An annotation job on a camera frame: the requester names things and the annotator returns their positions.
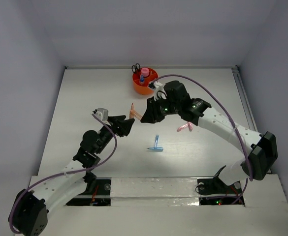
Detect orange highlighter pen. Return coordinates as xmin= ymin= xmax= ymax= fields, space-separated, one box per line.
xmin=129 ymin=103 xmax=142 ymax=120

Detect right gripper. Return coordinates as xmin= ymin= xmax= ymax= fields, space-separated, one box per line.
xmin=140 ymin=95 xmax=181 ymax=124

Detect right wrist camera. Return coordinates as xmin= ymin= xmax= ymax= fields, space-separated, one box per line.
xmin=148 ymin=81 xmax=163 ymax=101

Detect orange round organizer container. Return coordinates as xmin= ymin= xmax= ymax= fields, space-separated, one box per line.
xmin=132 ymin=65 xmax=158 ymax=95

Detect black scissors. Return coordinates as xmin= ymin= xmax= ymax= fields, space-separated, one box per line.
xmin=131 ymin=63 xmax=141 ymax=74

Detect blue pen flat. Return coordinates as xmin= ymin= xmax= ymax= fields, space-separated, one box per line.
xmin=147 ymin=147 xmax=163 ymax=152

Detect pink pen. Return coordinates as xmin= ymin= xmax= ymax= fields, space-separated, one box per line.
xmin=177 ymin=123 xmax=190 ymax=132
xmin=187 ymin=122 xmax=193 ymax=132

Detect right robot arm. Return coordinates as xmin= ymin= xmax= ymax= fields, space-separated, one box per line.
xmin=140 ymin=81 xmax=278 ymax=195

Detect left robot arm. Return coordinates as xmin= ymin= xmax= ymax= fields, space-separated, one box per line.
xmin=8 ymin=110 xmax=135 ymax=236

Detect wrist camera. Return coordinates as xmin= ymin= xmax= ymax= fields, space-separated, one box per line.
xmin=91 ymin=108 xmax=108 ymax=122
xmin=148 ymin=81 xmax=163 ymax=101

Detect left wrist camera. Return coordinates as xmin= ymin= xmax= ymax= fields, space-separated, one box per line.
xmin=91 ymin=108 xmax=108 ymax=122

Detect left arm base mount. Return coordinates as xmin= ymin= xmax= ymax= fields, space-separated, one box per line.
xmin=66 ymin=172 xmax=111 ymax=207

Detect pink pen upper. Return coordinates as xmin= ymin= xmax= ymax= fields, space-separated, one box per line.
xmin=187 ymin=122 xmax=193 ymax=132

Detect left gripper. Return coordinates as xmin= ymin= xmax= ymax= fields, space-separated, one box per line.
xmin=95 ymin=116 xmax=133 ymax=154

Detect clear blue capped glue bottle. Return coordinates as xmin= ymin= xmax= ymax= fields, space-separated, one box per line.
xmin=139 ymin=74 xmax=145 ymax=86

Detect pink pen lower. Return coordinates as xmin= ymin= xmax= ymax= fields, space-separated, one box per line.
xmin=177 ymin=123 xmax=190 ymax=132

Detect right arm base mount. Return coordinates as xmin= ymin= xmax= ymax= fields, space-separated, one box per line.
xmin=194 ymin=166 xmax=245 ymax=206

